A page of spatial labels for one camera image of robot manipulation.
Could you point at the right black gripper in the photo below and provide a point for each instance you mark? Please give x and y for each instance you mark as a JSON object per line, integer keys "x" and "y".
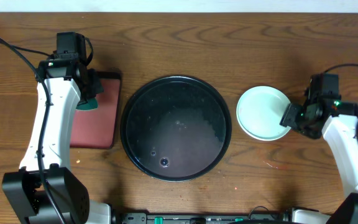
{"x": 289, "y": 118}

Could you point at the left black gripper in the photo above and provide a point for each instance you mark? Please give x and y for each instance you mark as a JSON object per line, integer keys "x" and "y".
{"x": 92, "y": 86}

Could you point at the green yellow sponge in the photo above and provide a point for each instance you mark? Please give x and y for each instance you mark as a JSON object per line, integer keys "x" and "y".
{"x": 86, "y": 105}

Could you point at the light blue plate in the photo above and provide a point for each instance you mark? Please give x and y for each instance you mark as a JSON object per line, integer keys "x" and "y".
{"x": 259, "y": 112}

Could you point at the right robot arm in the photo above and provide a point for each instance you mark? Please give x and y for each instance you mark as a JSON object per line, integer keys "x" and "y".
{"x": 325, "y": 115}

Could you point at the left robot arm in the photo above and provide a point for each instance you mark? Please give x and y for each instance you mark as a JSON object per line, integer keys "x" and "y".
{"x": 44, "y": 190}

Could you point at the rectangular black tray red liquid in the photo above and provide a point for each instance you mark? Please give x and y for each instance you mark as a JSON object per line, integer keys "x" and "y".
{"x": 95, "y": 129}

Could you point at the round black tray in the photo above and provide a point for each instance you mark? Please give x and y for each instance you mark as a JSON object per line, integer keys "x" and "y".
{"x": 176, "y": 128}

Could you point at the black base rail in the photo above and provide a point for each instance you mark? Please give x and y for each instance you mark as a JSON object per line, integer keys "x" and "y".
{"x": 256, "y": 215}

